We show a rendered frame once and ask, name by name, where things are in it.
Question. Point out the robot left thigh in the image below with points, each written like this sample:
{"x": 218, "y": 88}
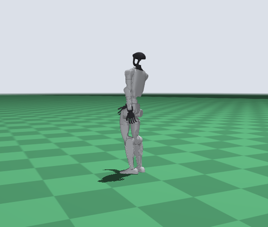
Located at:
{"x": 124, "y": 125}

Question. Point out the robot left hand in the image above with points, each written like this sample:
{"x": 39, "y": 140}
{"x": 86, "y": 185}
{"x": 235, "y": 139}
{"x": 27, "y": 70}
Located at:
{"x": 131, "y": 116}

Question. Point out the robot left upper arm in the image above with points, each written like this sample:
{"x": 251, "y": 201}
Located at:
{"x": 128, "y": 78}

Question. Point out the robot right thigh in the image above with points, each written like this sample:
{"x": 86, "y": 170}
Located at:
{"x": 135, "y": 128}

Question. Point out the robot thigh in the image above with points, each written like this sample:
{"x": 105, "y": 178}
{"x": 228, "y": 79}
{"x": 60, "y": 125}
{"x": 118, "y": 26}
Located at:
{"x": 135, "y": 128}
{"x": 124, "y": 125}

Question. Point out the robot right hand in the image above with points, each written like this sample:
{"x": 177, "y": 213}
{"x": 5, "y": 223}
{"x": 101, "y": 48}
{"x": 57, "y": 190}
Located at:
{"x": 124, "y": 107}

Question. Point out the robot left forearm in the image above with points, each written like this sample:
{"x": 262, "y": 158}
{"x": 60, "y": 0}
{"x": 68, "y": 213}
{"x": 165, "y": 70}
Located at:
{"x": 128, "y": 98}

